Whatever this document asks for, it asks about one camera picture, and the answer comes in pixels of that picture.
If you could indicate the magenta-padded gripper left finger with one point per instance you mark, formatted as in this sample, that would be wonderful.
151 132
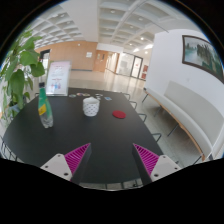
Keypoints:
58 165

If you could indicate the small white badge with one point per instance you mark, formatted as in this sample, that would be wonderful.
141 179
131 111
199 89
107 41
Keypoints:
98 95
97 98

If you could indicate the long white bench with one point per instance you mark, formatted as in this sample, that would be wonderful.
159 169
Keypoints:
190 110

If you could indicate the white dotted cup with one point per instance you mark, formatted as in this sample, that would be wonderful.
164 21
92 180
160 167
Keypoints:
90 107

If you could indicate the dark round badge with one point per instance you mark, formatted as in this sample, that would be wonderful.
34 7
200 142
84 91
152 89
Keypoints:
79 94

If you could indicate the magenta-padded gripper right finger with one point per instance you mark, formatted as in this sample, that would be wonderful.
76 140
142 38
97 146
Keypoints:
163 165

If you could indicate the greenish round badge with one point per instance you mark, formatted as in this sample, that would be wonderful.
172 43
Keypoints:
72 95

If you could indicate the green leafy potted plant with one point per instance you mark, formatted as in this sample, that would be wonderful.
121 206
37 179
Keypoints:
20 78

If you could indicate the green-labelled clear drink bottle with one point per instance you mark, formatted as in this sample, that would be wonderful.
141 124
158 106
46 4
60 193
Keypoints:
44 108

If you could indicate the blue badge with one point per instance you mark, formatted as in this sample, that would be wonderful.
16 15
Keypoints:
108 98

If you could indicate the white acrylic sign stand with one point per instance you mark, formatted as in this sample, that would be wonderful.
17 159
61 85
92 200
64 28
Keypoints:
58 78

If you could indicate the flat round red coaster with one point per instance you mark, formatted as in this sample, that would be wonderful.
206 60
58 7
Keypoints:
119 114

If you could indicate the glass double door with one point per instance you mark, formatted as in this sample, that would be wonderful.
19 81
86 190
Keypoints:
136 66

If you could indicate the black metal chairs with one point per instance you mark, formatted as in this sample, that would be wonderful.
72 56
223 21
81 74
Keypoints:
142 115

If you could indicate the yellowish round badge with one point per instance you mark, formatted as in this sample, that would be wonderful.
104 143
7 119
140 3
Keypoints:
86 94

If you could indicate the recessed ceiling lights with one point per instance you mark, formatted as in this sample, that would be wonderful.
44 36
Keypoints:
112 11

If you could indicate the dark-framed landscape picture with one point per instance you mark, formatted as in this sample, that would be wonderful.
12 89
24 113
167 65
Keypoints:
201 55

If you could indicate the white wall sign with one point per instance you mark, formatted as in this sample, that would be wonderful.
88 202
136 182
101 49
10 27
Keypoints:
89 54

